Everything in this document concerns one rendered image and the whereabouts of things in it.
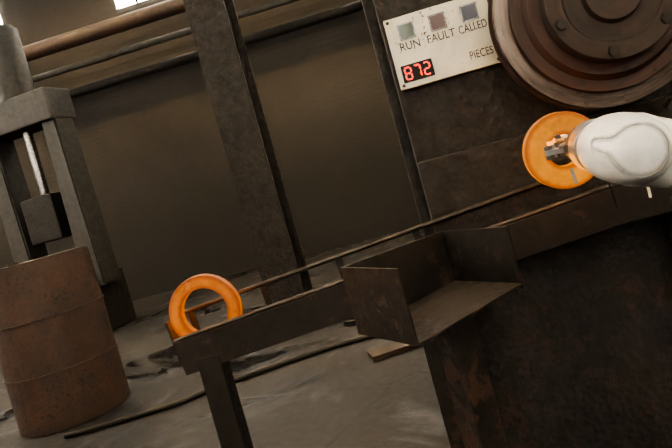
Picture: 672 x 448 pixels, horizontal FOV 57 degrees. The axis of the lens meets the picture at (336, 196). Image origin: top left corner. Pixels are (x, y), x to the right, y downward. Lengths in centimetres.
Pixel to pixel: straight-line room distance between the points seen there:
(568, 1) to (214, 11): 311
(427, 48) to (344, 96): 603
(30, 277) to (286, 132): 476
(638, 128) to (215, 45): 355
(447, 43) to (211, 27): 282
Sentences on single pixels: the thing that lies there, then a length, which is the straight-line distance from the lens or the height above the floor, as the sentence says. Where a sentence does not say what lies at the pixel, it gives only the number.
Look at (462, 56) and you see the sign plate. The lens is 162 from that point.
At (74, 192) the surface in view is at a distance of 636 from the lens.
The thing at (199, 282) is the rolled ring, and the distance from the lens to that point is 159.
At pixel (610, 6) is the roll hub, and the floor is 109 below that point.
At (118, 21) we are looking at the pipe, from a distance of 768.
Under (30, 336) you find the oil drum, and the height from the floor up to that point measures 51.
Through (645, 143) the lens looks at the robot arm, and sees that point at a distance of 92.
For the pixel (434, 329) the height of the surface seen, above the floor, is 59.
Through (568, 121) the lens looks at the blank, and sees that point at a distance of 130.
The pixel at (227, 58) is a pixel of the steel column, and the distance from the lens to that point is 420.
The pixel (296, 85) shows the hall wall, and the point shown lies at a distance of 771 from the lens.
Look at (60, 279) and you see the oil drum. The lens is 352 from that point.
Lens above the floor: 90
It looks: 2 degrees down
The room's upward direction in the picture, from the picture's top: 15 degrees counter-clockwise
